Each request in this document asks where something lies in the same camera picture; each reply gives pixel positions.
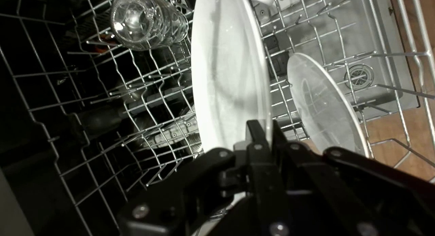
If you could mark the large white plate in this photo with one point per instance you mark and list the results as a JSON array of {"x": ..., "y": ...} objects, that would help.
[{"x": 227, "y": 76}]

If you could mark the small white plate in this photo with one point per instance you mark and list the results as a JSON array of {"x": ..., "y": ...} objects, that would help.
[{"x": 323, "y": 107}]

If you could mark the dishwasher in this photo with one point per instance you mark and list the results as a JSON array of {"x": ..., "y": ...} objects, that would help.
[{"x": 40, "y": 134}]

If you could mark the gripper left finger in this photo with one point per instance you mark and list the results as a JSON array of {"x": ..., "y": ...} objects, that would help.
[{"x": 258, "y": 181}]

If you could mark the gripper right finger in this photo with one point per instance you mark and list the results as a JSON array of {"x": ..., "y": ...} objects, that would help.
[{"x": 340, "y": 188}]

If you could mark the clear drinking glass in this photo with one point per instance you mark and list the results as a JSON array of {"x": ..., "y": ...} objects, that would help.
[{"x": 146, "y": 20}]

